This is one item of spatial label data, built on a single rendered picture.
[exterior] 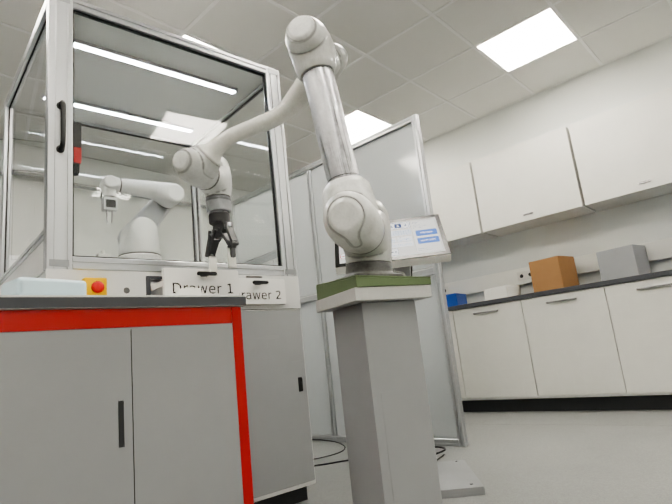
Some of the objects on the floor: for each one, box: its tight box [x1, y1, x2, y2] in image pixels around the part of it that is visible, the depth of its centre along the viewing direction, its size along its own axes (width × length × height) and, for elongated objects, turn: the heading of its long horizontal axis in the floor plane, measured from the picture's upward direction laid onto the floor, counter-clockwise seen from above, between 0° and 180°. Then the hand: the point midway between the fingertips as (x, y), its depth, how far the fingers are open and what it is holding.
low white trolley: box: [0, 295, 254, 504], centre depth 133 cm, size 58×62×76 cm
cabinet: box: [241, 309, 316, 504], centre depth 221 cm, size 95×103×80 cm
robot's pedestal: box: [316, 285, 443, 504], centre depth 159 cm, size 30×30×76 cm
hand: (222, 268), depth 178 cm, fingers open, 13 cm apart
